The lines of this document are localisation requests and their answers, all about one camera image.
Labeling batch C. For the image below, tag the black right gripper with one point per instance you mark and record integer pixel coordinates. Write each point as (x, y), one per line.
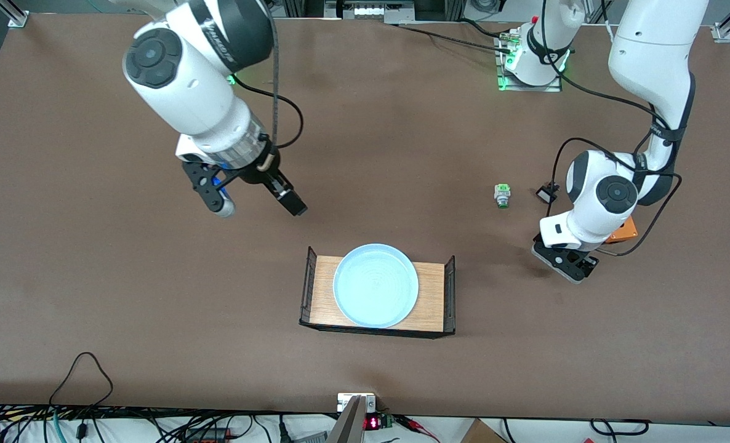
(258, 175)

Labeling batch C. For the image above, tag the light blue round plate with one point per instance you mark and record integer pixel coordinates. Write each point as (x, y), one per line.
(374, 286)

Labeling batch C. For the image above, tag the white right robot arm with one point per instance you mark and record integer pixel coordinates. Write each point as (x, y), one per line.
(186, 92)

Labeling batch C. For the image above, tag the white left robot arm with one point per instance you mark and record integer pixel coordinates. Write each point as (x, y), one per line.
(648, 55)

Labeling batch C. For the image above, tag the grey control box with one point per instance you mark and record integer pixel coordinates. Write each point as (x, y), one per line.
(368, 11)

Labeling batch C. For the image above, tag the red LED display module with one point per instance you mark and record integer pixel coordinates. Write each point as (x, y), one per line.
(372, 423)

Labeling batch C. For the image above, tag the red clip test leads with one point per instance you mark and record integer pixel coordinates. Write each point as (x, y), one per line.
(411, 422)

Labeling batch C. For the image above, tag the brown cardboard piece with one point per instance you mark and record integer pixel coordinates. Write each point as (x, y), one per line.
(482, 434)

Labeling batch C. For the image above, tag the silver camera clamp bracket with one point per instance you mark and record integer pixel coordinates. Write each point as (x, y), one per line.
(346, 403)

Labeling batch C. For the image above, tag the green push button switch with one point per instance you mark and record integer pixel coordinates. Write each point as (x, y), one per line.
(502, 194)

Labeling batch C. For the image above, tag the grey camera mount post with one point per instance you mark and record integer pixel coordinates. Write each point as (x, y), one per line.
(349, 427)

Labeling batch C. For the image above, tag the black white rectangular switch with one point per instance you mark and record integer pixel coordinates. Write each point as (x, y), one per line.
(546, 195)

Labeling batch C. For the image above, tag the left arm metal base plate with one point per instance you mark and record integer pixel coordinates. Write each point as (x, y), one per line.
(528, 88)

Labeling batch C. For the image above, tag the orange button enclosure box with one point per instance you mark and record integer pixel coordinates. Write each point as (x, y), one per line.
(628, 232)

